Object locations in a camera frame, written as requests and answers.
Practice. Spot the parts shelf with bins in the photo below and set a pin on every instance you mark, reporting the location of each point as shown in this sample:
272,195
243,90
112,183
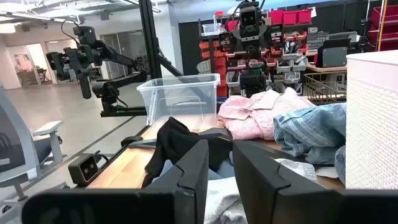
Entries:
293,65

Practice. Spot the clear plastic bin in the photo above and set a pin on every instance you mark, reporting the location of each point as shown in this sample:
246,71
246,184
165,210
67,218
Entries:
186,93

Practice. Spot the red shelving unit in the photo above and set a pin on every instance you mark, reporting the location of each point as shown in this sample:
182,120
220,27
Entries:
388,28

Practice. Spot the black table-level camera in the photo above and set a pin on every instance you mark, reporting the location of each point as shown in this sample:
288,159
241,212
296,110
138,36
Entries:
85,169

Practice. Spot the black rounded bracket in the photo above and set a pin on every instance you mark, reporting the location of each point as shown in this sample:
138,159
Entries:
130,140

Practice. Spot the orange ladder rail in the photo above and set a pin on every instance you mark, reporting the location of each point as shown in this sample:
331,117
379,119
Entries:
382,25

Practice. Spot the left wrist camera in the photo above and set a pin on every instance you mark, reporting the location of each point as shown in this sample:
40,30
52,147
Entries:
248,18

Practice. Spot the background black robot arm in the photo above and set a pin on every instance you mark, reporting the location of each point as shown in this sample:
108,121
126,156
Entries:
84,56

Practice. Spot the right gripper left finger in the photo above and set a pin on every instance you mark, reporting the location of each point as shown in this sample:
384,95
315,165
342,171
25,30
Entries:
186,193

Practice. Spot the grey office chair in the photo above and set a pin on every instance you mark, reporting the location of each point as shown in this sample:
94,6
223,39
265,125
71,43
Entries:
28,146

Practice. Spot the white perforated basket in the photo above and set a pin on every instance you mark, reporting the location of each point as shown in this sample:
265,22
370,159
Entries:
373,124

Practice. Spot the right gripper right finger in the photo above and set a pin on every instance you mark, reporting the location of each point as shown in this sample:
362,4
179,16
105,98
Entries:
261,193

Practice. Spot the wooden desk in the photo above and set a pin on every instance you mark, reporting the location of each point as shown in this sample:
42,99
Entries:
326,69

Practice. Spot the red storage bin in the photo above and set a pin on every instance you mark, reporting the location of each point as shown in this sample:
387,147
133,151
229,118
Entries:
289,18
303,16
276,17

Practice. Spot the dark grey clothes hanger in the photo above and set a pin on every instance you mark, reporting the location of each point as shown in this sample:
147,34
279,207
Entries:
149,144

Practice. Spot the black cloth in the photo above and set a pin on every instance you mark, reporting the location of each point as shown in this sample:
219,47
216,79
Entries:
174,140

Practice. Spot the pink shirt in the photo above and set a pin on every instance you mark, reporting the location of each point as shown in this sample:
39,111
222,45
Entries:
258,115

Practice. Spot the light grey cloth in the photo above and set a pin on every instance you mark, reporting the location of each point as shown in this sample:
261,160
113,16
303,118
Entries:
222,199

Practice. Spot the small clear storage box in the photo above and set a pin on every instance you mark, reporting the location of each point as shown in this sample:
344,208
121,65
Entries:
211,29

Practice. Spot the blue striped shirt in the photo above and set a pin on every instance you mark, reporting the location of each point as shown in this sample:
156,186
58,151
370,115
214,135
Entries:
311,130

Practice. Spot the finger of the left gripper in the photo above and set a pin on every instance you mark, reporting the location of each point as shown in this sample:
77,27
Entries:
225,42
276,35

